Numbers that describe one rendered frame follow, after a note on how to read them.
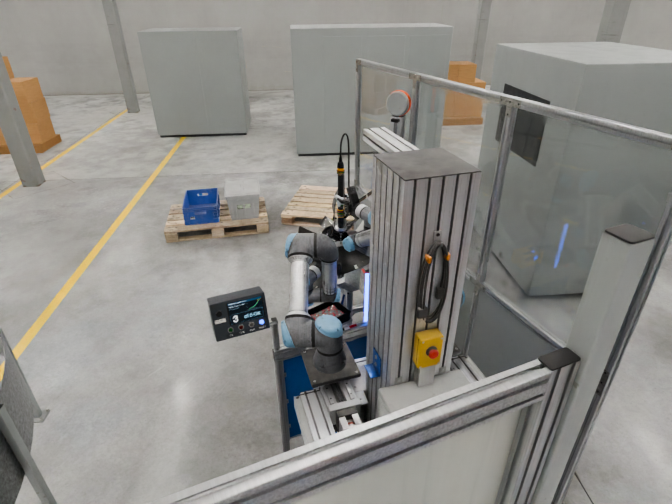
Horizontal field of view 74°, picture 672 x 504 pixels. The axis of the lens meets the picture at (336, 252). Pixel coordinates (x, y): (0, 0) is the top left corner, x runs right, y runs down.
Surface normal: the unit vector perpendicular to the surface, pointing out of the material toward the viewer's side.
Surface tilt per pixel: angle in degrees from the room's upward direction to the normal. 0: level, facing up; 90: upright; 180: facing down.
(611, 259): 90
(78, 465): 0
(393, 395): 0
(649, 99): 90
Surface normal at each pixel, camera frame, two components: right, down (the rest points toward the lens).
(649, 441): -0.01, -0.87
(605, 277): -0.92, 0.20
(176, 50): 0.08, 0.50
